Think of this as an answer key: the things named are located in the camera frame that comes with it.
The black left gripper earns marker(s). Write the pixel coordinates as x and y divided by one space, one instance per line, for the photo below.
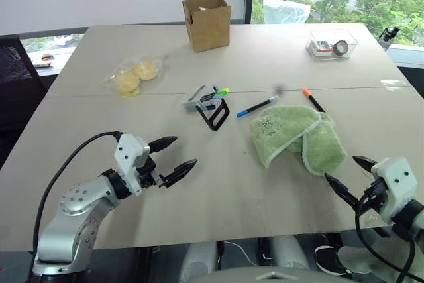
147 173

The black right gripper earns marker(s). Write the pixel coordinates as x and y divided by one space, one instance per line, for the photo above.
376 195

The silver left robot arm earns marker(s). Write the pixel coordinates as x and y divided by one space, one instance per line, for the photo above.
76 205

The pouch with markers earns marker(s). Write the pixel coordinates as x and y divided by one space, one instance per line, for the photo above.
192 97

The blue capped black pen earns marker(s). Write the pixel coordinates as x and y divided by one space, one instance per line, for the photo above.
256 107

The brown cardboard box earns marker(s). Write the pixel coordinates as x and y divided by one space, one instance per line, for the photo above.
212 31

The black metal stand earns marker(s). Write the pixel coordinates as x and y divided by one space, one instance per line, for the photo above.
217 119

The green fluffy towel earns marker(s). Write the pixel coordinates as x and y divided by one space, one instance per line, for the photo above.
291 134

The black shoe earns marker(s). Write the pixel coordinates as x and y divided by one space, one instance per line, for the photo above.
329 260

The yellow round bread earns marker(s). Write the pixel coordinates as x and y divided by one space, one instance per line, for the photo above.
146 70
127 82

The orange capped black marker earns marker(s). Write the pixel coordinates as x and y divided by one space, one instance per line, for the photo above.
313 100

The clear plastic bread bag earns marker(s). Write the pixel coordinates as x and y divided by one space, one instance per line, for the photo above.
155 61

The grey rounded robot leg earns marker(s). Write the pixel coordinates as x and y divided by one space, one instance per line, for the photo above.
198 260
288 251

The clear tape strip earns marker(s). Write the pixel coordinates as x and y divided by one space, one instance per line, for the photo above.
394 85

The grey robot torso front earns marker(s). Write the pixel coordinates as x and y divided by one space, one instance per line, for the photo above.
281 276

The dark tape roll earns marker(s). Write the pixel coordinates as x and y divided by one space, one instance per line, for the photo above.
340 47

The clear plastic container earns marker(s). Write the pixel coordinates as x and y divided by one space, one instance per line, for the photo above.
351 39

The orange white small object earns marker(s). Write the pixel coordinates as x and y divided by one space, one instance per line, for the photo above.
43 59

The black mesh office chair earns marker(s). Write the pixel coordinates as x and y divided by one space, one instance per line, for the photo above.
16 74

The clear plastic sheet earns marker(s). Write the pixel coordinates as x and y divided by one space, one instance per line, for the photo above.
288 11

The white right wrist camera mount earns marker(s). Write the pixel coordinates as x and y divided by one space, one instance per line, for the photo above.
395 183

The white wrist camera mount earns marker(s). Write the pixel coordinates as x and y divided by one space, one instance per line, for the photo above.
395 183
127 160

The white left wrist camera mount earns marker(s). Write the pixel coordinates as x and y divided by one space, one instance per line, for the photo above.
127 160

